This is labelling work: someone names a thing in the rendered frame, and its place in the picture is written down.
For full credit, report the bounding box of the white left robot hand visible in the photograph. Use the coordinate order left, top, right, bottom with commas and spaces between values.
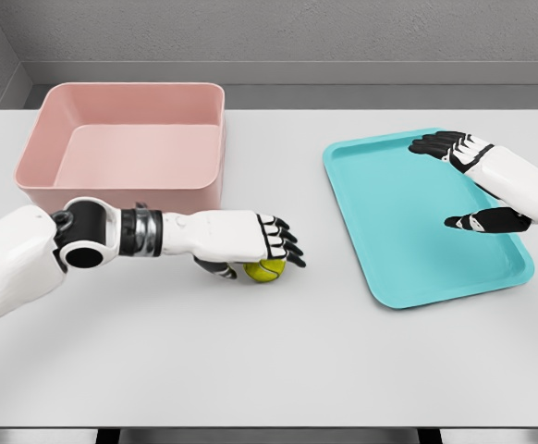
192, 210, 308, 282

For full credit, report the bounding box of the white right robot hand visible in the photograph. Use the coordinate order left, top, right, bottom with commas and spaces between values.
409, 130, 538, 236

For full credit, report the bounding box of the yellow-green tennis ball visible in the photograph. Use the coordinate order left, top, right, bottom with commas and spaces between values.
243, 259, 287, 283

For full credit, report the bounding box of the blue tray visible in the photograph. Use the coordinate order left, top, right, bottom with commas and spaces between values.
322, 128, 536, 310

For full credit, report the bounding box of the pink basket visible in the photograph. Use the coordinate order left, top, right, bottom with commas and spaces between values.
14, 81, 226, 217

